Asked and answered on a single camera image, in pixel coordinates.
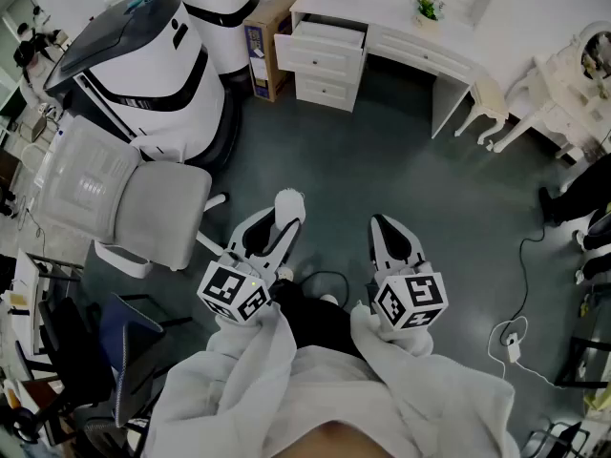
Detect tall brown cardboard box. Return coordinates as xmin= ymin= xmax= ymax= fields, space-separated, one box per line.
xmin=242 ymin=0 xmax=310 ymax=104

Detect white desk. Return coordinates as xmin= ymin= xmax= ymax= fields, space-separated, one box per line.
xmin=273 ymin=0 xmax=505 ymax=140

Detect black metal frame table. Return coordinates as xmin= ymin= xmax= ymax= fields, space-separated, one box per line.
xmin=553 ymin=335 xmax=611 ymax=391

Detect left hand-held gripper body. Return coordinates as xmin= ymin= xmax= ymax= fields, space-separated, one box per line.
xmin=196 ymin=247 xmax=289 ymax=324

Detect cream carved stool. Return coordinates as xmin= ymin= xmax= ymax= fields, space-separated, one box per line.
xmin=453 ymin=74 xmax=511 ymax=148

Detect white closed desk drawer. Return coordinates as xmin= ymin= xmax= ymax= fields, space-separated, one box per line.
xmin=294 ymin=70 xmax=360 ymax=114

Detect small green potted plant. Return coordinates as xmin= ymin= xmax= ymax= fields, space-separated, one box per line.
xmin=411 ymin=0 xmax=447 ymax=31

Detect cream vanity table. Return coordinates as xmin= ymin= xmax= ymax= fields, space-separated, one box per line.
xmin=493 ymin=19 xmax=611 ymax=162

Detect small white fluffy item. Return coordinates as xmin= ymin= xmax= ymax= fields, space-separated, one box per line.
xmin=274 ymin=187 xmax=307 ymax=225

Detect person's left forearm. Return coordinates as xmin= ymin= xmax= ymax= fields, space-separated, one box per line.
xmin=141 ymin=302 xmax=299 ymax=458

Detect large white black service robot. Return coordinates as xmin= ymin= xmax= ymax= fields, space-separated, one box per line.
xmin=42 ymin=0 xmax=241 ymax=172

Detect oval vanity mirror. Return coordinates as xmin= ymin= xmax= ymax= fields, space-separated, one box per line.
xmin=579 ymin=20 xmax=611 ymax=87

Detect grey office chair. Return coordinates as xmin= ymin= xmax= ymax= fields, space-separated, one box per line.
xmin=33 ymin=114 xmax=231 ymax=280

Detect black looped cable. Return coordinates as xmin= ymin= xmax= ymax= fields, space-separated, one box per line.
xmin=294 ymin=268 xmax=353 ymax=306

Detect person's right forearm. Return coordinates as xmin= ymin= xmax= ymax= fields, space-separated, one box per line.
xmin=349 ymin=301 xmax=522 ymax=458

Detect wide white desk drawer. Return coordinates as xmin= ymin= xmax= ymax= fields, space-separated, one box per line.
xmin=368 ymin=25 xmax=476 ymax=83

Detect black floor cable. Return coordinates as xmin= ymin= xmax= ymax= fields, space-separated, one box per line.
xmin=497 ymin=224 xmax=547 ymax=344

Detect person's white hooded top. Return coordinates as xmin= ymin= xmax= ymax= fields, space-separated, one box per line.
xmin=284 ymin=343 xmax=400 ymax=448

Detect black mesh office chair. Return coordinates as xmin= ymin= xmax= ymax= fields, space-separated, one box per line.
xmin=13 ymin=292 xmax=169 ymax=458

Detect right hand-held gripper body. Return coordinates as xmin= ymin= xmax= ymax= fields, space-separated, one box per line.
xmin=365 ymin=255 xmax=451 ymax=331

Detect white adapter cable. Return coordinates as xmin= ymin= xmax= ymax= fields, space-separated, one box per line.
xmin=486 ymin=314 xmax=570 ymax=391

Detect person's black trousers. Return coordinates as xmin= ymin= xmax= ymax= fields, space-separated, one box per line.
xmin=269 ymin=281 xmax=366 ymax=358

